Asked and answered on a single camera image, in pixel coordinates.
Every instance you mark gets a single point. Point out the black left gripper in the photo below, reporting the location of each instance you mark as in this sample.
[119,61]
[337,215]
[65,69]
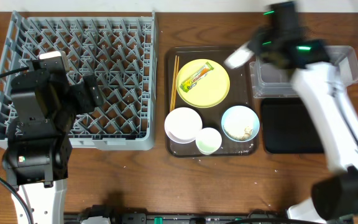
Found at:
[89,93]

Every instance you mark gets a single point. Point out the green orange snack wrapper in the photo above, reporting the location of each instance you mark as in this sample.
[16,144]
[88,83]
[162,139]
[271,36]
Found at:
[191,81]

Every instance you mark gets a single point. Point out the small white cup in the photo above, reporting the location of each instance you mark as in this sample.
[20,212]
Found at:
[208,141]

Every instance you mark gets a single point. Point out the light blue bowl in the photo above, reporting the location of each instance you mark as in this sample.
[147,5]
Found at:
[241,115]

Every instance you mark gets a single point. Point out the white napkin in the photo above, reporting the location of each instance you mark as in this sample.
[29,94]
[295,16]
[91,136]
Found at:
[239,57]

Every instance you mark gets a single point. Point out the rice food waste pile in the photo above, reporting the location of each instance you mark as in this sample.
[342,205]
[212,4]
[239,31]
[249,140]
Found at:
[238,132]

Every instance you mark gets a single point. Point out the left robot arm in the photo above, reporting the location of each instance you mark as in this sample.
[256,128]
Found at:
[38,146]

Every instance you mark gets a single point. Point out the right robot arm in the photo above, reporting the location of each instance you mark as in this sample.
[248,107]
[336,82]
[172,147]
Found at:
[315,77]

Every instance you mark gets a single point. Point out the clear plastic waste bin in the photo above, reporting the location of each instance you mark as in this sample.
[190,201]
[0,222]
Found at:
[269,82]

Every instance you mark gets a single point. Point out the black waste tray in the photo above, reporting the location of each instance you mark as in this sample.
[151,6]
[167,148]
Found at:
[287,127]

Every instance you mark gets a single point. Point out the grey plastic dish rack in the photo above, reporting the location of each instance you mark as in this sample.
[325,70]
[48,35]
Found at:
[121,52]

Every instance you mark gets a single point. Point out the wooden chopstick left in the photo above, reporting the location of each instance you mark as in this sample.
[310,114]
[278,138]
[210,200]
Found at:
[173,84]

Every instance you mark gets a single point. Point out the wooden chopstick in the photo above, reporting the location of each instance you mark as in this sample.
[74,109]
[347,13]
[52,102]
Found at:
[176,81]
[173,84]

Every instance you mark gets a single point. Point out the wooden chopstick right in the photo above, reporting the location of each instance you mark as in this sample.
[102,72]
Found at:
[176,81]

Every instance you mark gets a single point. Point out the pink white bowl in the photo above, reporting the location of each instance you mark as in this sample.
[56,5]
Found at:
[182,125]

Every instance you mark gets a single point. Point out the yellow plate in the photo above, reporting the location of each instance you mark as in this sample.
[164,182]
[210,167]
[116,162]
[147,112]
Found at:
[210,90]

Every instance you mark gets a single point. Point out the dark brown serving tray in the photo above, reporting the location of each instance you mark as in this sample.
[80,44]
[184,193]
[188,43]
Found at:
[240,93]

